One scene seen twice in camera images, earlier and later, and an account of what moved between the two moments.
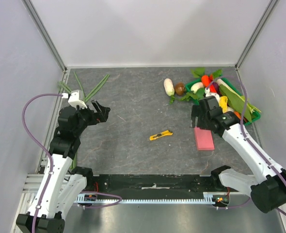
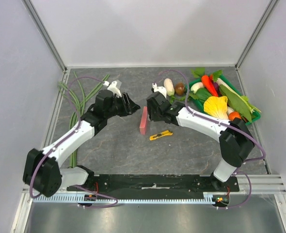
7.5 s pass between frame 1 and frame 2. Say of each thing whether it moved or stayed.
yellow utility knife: stayed
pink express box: moved
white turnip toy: stayed
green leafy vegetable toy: stayed
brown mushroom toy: stayed
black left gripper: moved
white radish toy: stayed
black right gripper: moved
